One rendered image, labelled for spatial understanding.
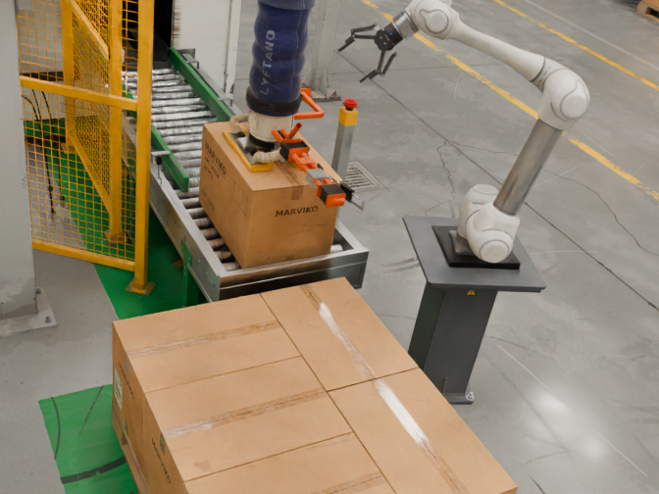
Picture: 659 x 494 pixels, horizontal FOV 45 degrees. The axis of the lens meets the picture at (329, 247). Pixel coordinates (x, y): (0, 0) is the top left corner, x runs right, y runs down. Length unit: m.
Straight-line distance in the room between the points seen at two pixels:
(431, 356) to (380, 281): 0.92
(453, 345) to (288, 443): 1.15
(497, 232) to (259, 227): 0.94
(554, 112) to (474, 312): 1.00
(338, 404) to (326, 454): 0.24
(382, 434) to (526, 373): 1.45
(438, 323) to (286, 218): 0.80
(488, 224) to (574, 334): 1.52
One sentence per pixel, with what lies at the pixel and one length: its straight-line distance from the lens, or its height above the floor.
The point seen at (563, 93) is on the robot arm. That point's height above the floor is 1.57.
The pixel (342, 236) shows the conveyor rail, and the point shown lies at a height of 0.59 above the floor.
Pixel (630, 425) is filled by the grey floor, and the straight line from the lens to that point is 4.07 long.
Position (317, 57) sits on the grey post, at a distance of 6.42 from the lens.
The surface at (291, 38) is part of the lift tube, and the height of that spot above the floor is 1.48.
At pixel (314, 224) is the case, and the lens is 3.38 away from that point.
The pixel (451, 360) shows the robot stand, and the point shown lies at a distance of 3.65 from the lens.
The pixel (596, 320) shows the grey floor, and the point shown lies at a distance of 4.65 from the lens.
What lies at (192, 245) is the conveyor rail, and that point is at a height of 0.55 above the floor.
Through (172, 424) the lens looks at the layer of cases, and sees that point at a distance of 2.73.
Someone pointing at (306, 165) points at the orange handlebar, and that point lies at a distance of 3.13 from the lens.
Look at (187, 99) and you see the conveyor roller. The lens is 4.85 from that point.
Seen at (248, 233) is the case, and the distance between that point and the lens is 3.26.
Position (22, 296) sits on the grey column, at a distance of 3.93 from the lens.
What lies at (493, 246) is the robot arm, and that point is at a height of 0.97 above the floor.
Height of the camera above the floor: 2.52
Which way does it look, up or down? 33 degrees down
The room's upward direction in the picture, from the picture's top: 10 degrees clockwise
